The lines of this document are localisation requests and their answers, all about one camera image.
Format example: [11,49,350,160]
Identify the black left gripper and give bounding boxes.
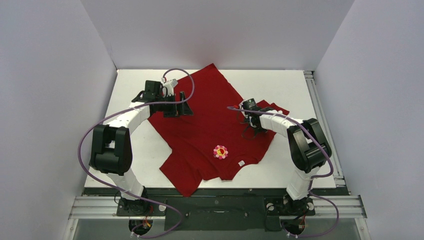
[155,92,193,118]

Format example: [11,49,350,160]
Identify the red t-shirt garment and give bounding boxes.
[149,64,275,197]

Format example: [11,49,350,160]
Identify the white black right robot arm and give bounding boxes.
[239,98,334,214]

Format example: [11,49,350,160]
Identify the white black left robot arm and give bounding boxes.
[89,79,193,215]

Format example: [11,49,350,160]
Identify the pink flower brooch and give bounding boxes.
[213,145,229,160]

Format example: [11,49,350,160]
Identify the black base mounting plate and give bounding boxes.
[116,188,316,233]

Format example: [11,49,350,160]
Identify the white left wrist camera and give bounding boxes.
[161,77,178,97]

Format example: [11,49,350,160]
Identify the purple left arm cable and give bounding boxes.
[77,68,196,239]

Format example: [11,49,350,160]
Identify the right side aluminium rail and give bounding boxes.
[303,70,352,195]

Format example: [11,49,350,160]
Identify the aluminium frame rail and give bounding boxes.
[69,195,367,220]

